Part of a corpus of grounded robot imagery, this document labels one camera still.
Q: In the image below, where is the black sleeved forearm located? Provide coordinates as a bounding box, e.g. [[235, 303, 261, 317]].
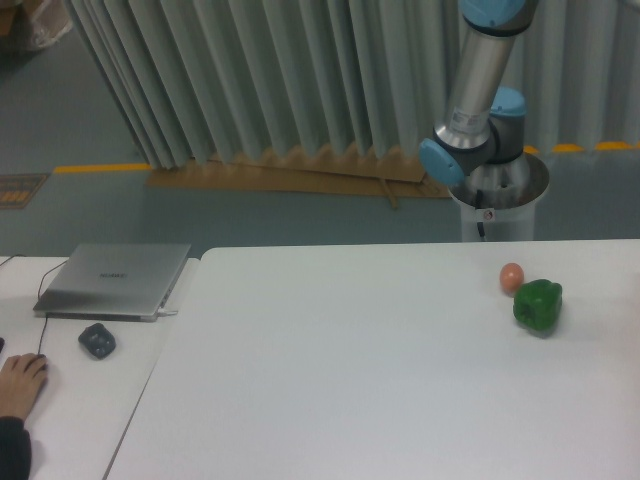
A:
[[1, 416, 32, 480]]

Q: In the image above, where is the pale green curtain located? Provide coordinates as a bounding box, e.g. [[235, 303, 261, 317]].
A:
[[66, 1, 639, 168]]

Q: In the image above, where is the black mouse cable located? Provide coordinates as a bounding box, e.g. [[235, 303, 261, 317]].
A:
[[0, 254, 77, 357]]

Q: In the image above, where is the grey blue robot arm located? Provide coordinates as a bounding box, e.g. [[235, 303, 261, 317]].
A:
[[419, 1, 538, 186]]

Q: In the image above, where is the brown egg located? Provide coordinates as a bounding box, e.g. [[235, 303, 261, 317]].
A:
[[499, 262, 524, 294]]

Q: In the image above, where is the green bell pepper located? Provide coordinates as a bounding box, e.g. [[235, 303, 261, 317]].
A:
[[512, 279, 563, 336]]

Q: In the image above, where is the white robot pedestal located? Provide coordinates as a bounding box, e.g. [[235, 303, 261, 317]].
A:
[[449, 153, 550, 242]]

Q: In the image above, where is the small black controller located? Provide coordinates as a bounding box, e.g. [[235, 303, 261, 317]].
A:
[[78, 323, 117, 360]]

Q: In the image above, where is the person's bare hand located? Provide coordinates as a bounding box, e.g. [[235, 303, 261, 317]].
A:
[[1, 353, 48, 421]]

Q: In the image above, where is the silver closed laptop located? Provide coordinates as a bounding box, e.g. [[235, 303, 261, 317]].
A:
[[33, 243, 191, 321]]

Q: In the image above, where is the black computer mouse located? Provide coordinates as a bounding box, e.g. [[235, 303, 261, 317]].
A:
[[30, 354, 48, 375]]

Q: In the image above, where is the brown cardboard sheet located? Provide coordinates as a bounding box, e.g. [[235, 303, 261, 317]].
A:
[[146, 144, 450, 209]]

